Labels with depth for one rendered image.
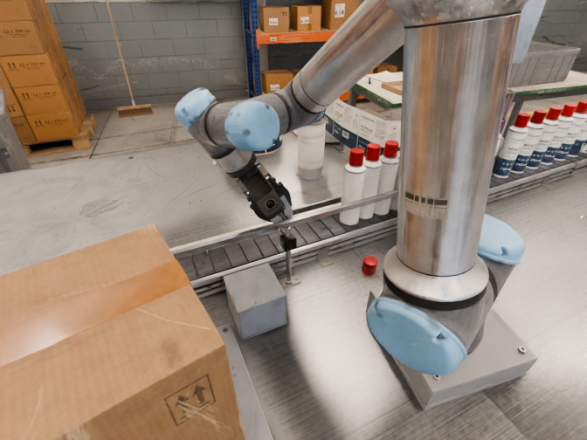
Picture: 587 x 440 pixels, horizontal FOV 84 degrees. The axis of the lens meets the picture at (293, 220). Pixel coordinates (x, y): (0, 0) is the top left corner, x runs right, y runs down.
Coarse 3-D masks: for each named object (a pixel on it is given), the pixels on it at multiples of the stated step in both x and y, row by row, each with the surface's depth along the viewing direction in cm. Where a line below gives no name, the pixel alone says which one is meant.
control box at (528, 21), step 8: (528, 0) 54; (536, 0) 54; (544, 0) 54; (528, 8) 54; (536, 8) 54; (528, 16) 55; (536, 16) 55; (520, 24) 56; (528, 24) 56; (536, 24) 56; (520, 32) 56; (528, 32) 56; (520, 40) 57; (528, 40) 57; (520, 48) 58; (520, 56) 58
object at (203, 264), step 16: (512, 176) 109; (304, 224) 88; (320, 224) 88; (336, 224) 88; (368, 224) 88; (256, 240) 82; (272, 240) 82; (304, 240) 83; (320, 240) 82; (192, 256) 78; (208, 256) 78; (224, 256) 78; (240, 256) 78; (256, 256) 78; (192, 272) 73; (208, 272) 73
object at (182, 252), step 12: (396, 192) 85; (348, 204) 80; (360, 204) 82; (300, 216) 77; (312, 216) 77; (324, 216) 78; (264, 228) 73; (216, 240) 69; (228, 240) 70; (240, 240) 71; (180, 252) 66; (192, 252) 68
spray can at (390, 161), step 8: (392, 144) 80; (384, 152) 82; (392, 152) 80; (384, 160) 82; (392, 160) 81; (384, 168) 82; (392, 168) 82; (384, 176) 84; (392, 176) 84; (384, 184) 85; (392, 184) 85; (384, 192) 86; (384, 200) 88; (376, 208) 90; (384, 208) 89
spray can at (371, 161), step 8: (368, 144) 80; (376, 144) 80; (368, 152) 79; (376, 152) 78; (368, 160) 80; (376, 160) 80; (368, 168) 80; (376, 168) 80; (368, 176) 81; (376, 176) 82; (368, 184) 83; (376, 184) 83; (368, 192) 84; (376, 192) 86; (368, 208) 87; (360, 216) 89; (368, 216) 88
